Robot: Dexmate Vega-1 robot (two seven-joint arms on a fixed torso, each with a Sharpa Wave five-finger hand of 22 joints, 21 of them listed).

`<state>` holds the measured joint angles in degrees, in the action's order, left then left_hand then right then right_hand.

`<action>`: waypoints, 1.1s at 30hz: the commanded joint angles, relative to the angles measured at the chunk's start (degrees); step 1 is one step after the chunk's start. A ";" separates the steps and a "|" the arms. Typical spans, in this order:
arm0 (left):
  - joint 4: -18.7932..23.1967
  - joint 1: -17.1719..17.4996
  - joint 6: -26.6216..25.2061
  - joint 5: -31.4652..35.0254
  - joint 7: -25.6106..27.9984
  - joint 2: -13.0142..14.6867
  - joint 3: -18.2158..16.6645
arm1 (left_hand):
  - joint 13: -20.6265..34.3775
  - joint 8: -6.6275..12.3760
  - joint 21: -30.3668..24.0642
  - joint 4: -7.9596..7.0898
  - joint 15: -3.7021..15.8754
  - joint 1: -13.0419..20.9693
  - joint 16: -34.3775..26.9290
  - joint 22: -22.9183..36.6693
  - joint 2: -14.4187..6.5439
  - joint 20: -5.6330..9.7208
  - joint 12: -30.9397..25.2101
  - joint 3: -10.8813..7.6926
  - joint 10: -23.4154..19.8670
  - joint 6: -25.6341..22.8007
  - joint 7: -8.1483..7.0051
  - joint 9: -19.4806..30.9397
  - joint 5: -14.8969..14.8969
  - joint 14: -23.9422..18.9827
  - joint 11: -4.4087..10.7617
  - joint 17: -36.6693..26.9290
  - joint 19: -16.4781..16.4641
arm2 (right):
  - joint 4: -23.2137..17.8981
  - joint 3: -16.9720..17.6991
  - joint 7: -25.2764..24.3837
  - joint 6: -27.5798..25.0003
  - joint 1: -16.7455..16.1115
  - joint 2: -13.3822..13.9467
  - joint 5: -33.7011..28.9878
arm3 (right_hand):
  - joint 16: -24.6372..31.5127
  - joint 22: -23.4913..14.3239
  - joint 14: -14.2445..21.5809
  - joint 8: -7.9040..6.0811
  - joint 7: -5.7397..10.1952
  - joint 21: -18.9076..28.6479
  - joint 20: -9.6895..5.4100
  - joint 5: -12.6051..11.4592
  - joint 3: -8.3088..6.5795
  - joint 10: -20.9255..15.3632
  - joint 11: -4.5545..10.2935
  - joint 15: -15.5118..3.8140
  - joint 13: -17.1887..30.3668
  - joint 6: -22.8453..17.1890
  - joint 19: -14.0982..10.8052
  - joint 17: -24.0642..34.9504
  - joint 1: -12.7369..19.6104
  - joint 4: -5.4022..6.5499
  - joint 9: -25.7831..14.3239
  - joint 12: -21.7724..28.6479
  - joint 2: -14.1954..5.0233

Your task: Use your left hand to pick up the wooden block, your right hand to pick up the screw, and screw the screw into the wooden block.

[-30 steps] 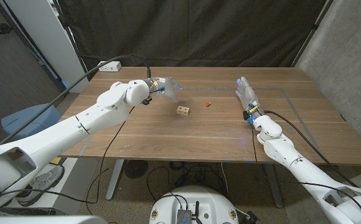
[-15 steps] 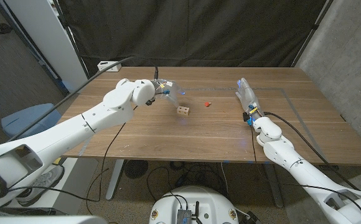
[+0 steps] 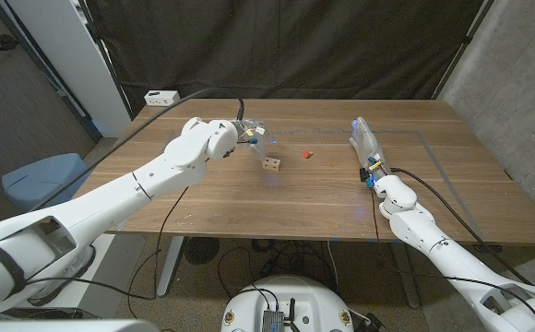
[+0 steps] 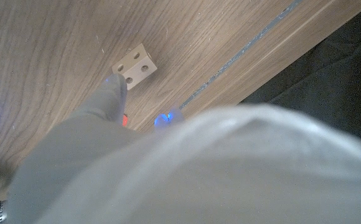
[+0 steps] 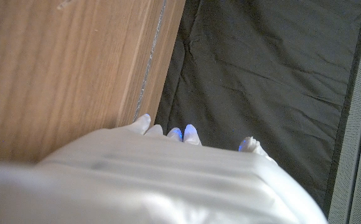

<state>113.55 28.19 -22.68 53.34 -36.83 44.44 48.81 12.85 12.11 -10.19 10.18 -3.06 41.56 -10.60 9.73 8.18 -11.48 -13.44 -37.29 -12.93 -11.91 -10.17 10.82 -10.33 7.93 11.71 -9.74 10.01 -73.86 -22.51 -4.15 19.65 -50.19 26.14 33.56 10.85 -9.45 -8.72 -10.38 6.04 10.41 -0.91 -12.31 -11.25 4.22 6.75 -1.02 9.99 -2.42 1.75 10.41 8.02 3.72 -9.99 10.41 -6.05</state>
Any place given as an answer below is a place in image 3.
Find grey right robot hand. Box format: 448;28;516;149
349;115;391;181

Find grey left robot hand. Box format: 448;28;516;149
234;118;277;163

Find grey tape outline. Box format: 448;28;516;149
114;129;485;243

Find black backdrop curtain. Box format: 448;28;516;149
85;0;497;116

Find white power strip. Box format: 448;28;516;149
143;89;182;108

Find round black floor fan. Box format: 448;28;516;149
184;236;221;267

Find grey table leg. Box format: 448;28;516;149
389;243;421;309

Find black backdrop stand pole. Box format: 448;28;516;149
77;0;136;121
432;0;498;101

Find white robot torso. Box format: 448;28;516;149
220;275;355;332

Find white table leg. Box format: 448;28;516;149
156;235;185;298

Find grey electronics box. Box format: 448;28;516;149
261;309;287;332

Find white cabinet panel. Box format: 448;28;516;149
6;0;133;138

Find blue-grey plastic bin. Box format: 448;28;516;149
1;152;92;213

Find thin black right arm wire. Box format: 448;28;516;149
369;186;535;323

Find thin black arm wire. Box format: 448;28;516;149
369;186;535;323
25;184;191;319

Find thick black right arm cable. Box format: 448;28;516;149
389;166;534;285

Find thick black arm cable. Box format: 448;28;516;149
30;87;246;213
389;166;534;285

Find black floor cable bundle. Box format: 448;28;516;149
216;238;342;301

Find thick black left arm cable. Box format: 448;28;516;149
30;87;246;213

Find thin black left arm wire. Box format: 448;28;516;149
25;184;191;319

